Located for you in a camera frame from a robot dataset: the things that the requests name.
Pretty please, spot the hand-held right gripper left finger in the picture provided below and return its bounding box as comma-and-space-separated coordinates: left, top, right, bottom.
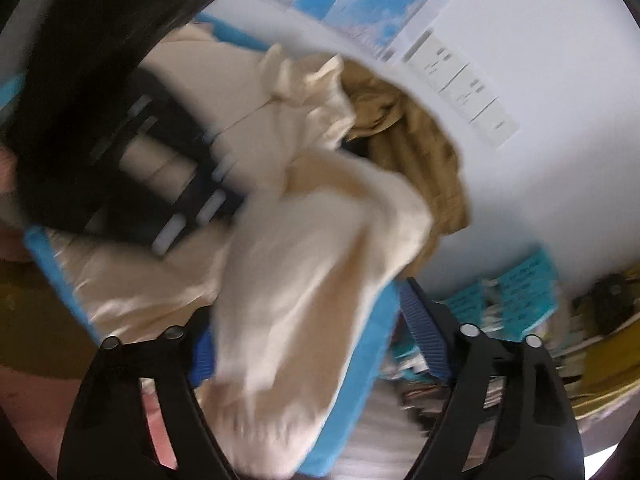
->
57, 305, 236, 480

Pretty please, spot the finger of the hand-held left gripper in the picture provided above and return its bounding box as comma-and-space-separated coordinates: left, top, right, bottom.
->
100, 67, 228, 173
85, 160, 248, 261

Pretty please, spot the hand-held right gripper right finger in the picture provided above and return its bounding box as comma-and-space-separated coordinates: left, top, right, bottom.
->
397, 277, 587, 480

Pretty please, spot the cream bed sheet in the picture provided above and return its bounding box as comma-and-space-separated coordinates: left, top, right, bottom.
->
45, 27, 436, 478

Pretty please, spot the blue floral blanket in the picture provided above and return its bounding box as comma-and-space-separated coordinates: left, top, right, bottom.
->
0, 10, 406, 478

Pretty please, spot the mustard cloth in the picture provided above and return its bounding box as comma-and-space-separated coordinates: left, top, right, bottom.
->
342, 67, 471, 241

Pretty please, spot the white wall plate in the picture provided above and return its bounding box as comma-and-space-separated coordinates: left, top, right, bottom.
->
470, 97, 521, 148

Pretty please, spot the white wall socket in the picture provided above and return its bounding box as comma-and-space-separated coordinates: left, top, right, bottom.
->
405, 30, 468, 93
440, 65, 498, 123

